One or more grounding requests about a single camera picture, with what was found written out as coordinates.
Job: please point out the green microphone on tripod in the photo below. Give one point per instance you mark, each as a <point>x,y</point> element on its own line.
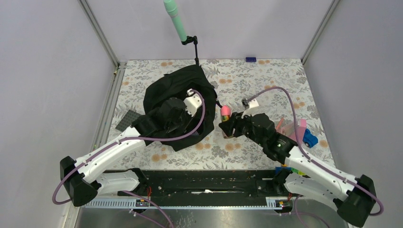
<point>172,10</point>

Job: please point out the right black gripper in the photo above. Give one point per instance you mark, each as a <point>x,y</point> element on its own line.
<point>235,121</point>

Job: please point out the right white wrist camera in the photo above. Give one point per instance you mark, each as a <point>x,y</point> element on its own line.
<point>250,106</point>

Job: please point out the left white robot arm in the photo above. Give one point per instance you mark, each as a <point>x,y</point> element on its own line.
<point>84,178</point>

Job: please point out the pink pencil case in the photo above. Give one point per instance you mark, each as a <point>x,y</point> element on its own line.
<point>293,133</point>

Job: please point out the orange pencil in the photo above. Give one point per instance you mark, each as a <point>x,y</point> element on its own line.
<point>279,125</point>

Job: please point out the pink glitter bottle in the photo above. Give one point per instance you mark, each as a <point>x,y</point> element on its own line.
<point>225,113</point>

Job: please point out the floral table mat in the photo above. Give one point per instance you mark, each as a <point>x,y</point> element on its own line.
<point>282,88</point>

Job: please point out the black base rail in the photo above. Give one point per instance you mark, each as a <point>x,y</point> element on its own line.
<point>208,187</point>

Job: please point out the grey building baseplate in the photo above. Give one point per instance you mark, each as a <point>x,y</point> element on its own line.
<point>127,120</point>

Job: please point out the small blue block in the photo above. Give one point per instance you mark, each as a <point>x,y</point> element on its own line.
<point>250,59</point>

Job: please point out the colourful building brick bar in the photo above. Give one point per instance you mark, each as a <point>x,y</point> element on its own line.
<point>278,169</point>

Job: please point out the blue toy car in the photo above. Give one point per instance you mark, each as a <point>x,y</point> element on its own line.
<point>309,139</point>

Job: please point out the black student backpack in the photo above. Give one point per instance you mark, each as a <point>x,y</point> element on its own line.
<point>179,85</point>

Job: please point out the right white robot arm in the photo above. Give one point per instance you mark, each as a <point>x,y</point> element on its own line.
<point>350,196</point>

